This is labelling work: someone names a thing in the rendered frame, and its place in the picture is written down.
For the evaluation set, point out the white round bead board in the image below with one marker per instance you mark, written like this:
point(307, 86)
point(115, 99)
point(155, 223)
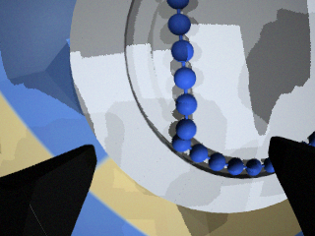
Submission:
point(254, 62)

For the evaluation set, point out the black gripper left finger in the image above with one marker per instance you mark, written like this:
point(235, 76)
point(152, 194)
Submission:
point(46, 199)

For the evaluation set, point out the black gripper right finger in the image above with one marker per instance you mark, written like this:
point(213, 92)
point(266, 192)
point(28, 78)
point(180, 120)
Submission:
point(294, 164)

